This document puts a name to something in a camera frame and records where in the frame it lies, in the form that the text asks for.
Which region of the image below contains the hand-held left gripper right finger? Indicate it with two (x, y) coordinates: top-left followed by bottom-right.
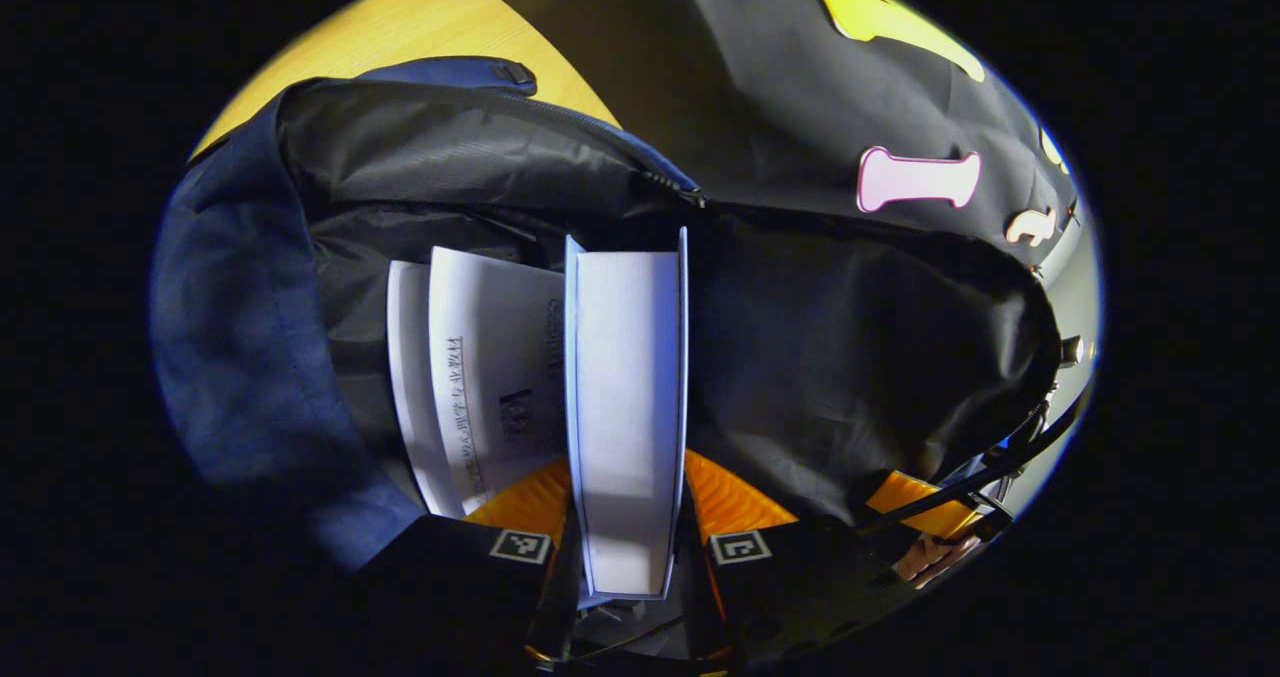
(683, 447), (906, 663)

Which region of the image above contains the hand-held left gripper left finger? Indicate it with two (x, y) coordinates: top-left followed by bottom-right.
(355, 457), (583, 663)

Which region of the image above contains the white book with patterned cover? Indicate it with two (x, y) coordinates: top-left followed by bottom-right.
(387, 247), (571, 520)

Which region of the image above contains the white book with blue edges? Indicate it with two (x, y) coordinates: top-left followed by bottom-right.
(563, 227), (691, 603)

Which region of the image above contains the blue schoolbag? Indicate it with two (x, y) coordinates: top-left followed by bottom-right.
(150, 54), (1063, 573)

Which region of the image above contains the black backdrop cloth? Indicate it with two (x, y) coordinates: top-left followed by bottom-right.
(440, 0), (1081, 288)

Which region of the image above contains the black cable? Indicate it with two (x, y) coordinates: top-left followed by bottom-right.
(855, 387), (1091, 538)

